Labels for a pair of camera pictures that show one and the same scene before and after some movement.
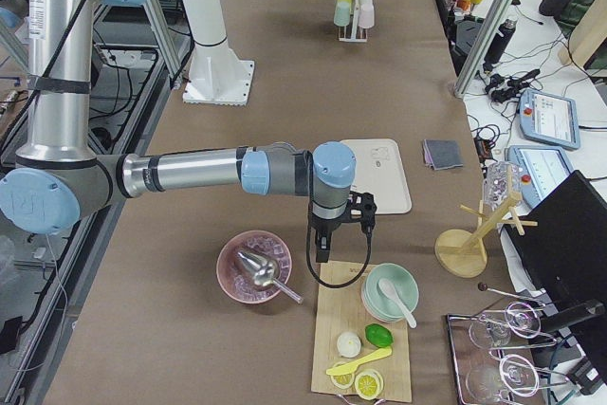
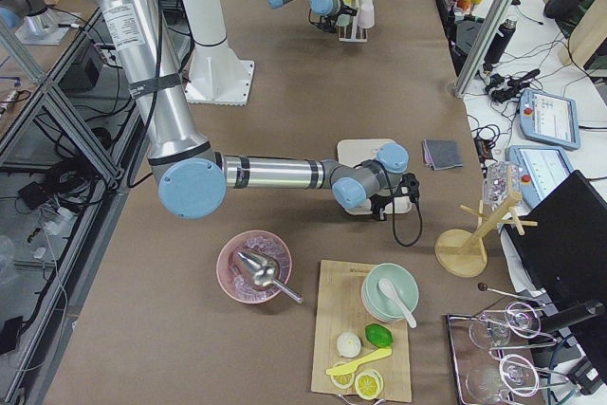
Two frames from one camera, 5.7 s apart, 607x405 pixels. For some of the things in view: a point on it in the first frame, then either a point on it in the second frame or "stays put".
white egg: x=348 y=344 stays put
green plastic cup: x=341 y=15 stays put
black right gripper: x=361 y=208 to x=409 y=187
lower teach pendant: x=542 y=169 stays put
